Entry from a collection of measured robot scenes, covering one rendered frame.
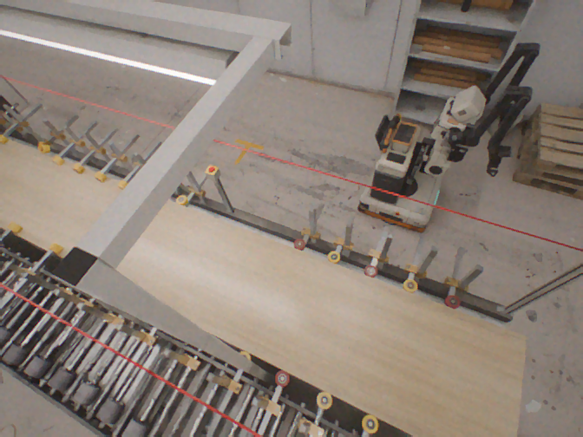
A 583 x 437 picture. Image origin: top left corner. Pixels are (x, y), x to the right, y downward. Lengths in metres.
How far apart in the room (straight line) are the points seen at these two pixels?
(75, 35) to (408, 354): 2.03
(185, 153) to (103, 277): 0.25
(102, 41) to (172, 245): 1.52
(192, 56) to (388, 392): 1.77
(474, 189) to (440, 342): 2.13
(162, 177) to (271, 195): 2.99
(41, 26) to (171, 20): 0.58
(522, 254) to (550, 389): 1.11
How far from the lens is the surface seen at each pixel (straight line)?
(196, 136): 0.63
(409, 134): 2.86
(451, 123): 2.54
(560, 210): 4.09
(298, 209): 3.41
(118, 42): 1.19
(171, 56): 1.05
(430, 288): 2.40
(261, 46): 0.81
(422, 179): 3.39
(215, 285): 2.19
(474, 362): 2.14
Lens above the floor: 2.87
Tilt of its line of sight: 59 degrees down
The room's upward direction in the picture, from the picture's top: 10 degrees counter-clockwise
